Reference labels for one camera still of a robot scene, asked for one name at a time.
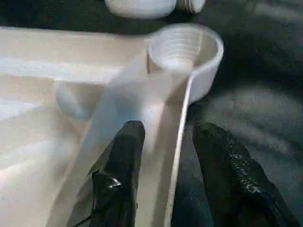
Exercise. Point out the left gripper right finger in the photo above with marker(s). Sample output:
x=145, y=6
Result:
x=232, y=184

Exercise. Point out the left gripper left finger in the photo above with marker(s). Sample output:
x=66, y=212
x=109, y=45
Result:
x=118, y=177

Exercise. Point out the white plastic table top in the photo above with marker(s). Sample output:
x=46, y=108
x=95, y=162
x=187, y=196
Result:
x=47, y=118

